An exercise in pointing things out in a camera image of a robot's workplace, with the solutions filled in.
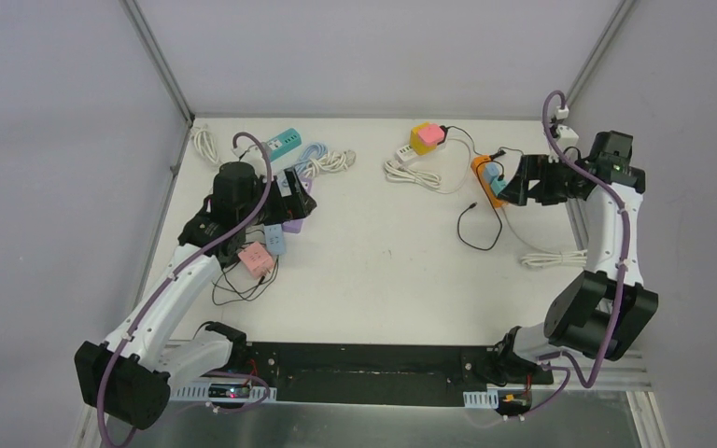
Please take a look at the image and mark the teal plug adapter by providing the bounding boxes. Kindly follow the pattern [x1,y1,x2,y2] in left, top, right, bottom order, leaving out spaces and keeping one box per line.
[489,176,507,198]

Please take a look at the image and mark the black usb cable loop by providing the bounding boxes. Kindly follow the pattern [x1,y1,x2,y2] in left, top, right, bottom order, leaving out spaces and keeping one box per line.
[456,201,504,252]

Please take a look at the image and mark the white coiled cable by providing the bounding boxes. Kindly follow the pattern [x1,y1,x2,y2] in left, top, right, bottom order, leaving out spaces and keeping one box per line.
[520,248,590,270]
[191,125,222,168]
[384,159,443,193]

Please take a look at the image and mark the pink cube adapter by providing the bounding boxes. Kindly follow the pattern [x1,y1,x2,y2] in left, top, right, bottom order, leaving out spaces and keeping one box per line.
[238,242,275,279]

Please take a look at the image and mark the yellow pink cube socket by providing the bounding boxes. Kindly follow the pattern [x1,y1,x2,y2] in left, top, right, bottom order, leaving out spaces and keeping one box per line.
[409,122,446,156]

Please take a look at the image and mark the purple power strip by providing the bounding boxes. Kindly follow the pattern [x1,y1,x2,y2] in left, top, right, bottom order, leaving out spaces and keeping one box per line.
[281,177,313,234]

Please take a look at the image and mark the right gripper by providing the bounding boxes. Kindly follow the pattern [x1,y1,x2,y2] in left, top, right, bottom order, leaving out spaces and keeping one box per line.
[499,155,584,206]

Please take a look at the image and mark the white coiled cable centre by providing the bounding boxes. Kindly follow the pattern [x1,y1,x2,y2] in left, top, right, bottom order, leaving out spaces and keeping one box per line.
[384,159,443,193]

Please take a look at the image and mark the orange power strip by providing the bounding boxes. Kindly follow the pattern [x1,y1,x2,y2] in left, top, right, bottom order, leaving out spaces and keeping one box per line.
[471,155,507,209]

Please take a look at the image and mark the teal power strip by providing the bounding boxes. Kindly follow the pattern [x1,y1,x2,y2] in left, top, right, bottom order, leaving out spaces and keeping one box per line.
[265,128,302,161]

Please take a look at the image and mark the white cable of purple strip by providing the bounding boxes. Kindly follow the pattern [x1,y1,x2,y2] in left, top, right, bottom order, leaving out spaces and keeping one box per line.
[299,147,358,180]

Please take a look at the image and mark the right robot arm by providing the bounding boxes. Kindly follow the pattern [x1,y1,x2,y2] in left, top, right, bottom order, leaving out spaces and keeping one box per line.
[492,131,658,386]

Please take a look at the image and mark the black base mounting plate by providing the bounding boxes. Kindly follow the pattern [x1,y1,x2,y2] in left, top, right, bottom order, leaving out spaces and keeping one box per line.
[222,342,554,407]

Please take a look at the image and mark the light blue power strip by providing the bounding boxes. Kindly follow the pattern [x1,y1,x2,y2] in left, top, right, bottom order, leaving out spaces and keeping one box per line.
[263,224,287,256]

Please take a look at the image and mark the white coiled cable right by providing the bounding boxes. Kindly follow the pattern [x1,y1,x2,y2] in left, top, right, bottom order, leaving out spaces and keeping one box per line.
[520,248,590,270]

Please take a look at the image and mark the white coiled cable left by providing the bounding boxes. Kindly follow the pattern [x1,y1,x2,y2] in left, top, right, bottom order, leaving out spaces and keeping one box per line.
[191,125,222,168]

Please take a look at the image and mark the white usb power strip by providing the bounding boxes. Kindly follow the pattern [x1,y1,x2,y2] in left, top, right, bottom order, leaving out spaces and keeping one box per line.
[394,145,419,165]

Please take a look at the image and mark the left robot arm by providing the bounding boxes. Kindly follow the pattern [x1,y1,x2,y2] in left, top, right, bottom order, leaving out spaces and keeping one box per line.
[74,161,316,430]

